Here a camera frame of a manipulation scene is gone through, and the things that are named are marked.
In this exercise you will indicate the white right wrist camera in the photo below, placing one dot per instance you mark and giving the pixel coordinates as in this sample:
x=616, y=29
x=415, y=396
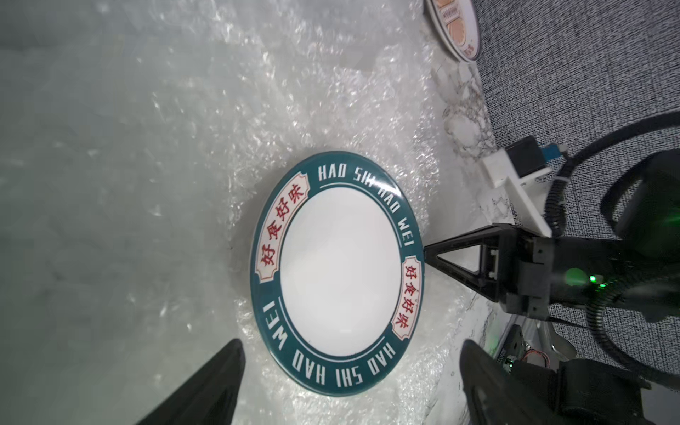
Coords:
x=518, y=170

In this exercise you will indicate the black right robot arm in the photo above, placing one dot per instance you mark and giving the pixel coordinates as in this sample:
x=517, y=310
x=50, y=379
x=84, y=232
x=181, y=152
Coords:
x=642, y=208

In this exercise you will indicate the plate bubble wrap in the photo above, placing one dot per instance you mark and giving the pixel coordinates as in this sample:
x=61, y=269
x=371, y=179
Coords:
x=139, y=140

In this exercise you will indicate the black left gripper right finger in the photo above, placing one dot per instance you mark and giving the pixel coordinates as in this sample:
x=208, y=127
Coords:
x=493, y=396

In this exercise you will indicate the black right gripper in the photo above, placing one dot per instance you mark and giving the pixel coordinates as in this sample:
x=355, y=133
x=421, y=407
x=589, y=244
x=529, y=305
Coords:
x=527, y=273

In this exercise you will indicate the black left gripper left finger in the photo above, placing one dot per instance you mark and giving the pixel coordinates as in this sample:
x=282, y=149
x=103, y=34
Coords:
x=210, y=395

